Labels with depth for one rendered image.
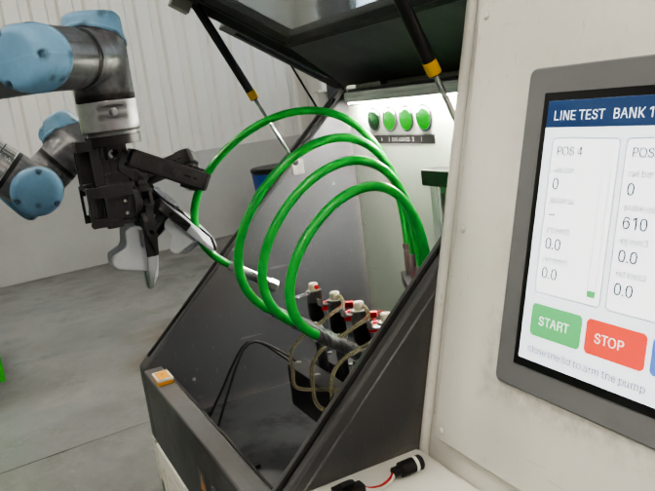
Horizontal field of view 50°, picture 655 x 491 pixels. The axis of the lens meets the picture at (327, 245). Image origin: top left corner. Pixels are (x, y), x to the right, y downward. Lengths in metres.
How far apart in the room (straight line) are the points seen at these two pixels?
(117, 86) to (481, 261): 0.50
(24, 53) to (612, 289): 0.65
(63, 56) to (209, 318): 0.79
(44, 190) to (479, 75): 0.66
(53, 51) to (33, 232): 6.77
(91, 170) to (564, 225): 0.59
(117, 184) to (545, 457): 0.60
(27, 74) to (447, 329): 0.57
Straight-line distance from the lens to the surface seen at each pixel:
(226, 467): 1.07
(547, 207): 0.77
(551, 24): 0.82
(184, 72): 8.08
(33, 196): 1.16
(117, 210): 0.96
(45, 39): 0.85
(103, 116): 0.95
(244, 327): 1.54
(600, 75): 0.75
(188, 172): 0.99
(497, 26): 0.88
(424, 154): 1.37
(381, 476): 0.92
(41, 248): 7.63
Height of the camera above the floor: 1.45
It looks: 12 degrees down
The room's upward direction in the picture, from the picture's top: 7 degrees counter-clockwise
